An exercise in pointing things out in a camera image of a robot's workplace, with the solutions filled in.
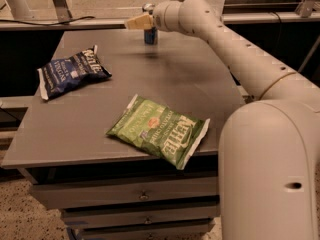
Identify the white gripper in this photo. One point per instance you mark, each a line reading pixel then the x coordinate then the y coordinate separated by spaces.
pixel 159 20

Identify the blue silver drink can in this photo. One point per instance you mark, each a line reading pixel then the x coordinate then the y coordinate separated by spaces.
pixel 150 35

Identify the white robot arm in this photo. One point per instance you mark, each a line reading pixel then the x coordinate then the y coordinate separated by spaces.
pixel 269 149

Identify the blue chip bag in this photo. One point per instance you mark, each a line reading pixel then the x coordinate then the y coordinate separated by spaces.
pixel 60 76

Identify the green jalapeno chip bag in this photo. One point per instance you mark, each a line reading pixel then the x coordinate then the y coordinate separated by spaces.
pixel 160 131

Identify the grey drawer cabinet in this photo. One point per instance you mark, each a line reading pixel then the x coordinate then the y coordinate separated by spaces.
pixel 94 179

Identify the grey metal railing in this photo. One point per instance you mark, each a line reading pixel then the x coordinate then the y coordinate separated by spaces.
pixel 119 23

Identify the top drawer knob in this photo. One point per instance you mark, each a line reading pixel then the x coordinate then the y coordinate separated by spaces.
pixel 144 196

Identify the drawer knob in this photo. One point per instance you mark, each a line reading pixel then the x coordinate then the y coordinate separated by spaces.
pixel 144 196
pixel 147 221

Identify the middle drawer knob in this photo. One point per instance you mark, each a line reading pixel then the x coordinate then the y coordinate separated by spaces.
pixel 147 221

